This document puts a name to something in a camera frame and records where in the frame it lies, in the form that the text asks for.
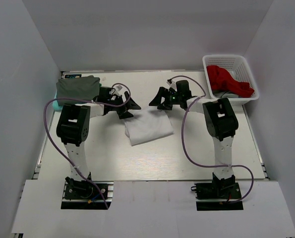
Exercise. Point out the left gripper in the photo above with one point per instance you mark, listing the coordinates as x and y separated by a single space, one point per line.
131 105

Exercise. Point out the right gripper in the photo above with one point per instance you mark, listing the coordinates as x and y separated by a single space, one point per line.
165 92

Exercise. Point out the white t-shirt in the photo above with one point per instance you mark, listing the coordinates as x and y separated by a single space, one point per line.
147 125

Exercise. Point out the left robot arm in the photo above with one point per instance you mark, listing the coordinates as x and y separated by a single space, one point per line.
74 121

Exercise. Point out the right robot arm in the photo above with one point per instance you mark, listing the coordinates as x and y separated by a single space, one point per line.
221 124

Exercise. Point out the grey folded t-shirt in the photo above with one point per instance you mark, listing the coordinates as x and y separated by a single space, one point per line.
83 88

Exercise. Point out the red t-shirt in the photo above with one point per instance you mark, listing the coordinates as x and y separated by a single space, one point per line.
221 80

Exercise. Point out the blue sticker label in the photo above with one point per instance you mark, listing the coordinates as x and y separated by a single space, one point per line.
72 76

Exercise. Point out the teal folded t-shirt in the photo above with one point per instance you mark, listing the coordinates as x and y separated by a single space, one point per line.
56 105

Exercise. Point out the white plastic basket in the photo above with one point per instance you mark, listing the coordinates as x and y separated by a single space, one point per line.
239 69

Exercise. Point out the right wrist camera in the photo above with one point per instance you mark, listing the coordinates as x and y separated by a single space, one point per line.
172 85

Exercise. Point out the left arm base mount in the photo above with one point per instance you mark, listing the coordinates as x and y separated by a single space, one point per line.
82 195

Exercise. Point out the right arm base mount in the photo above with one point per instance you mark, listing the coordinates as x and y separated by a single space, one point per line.
207 198

